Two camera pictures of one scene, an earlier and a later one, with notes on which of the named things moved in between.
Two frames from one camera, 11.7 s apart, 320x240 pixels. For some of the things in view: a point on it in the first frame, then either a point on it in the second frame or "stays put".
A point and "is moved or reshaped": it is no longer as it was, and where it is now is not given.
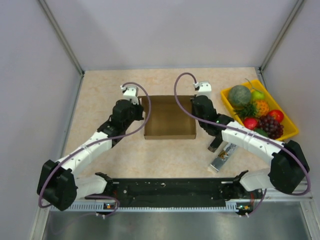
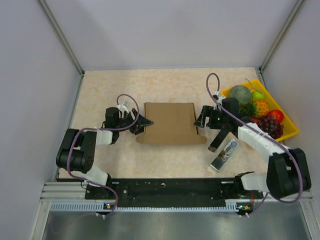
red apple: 278,114 stays put
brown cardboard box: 167,120 is moved or reshaped
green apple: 257,95 stays put
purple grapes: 267,123 stays put
